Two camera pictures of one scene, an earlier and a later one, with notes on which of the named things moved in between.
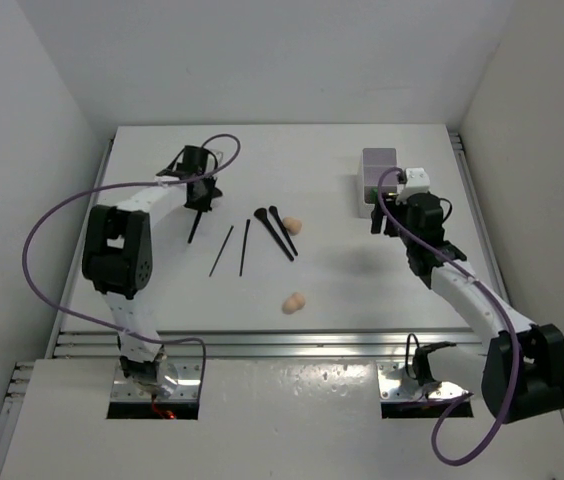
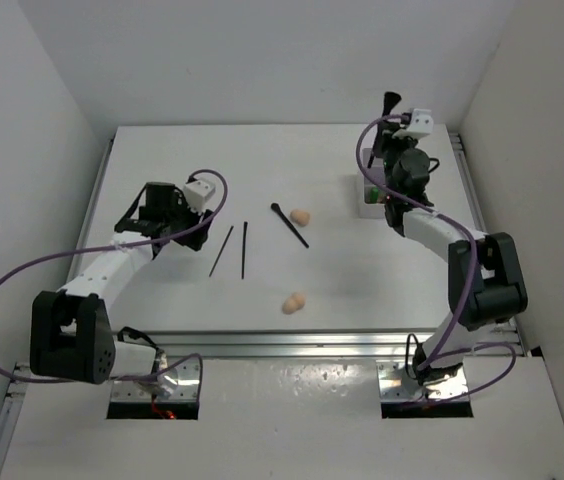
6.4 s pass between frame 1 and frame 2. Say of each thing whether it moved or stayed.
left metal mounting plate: stayed
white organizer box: stayed
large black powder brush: moved
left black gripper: moved
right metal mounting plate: stayed
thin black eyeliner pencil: stayed
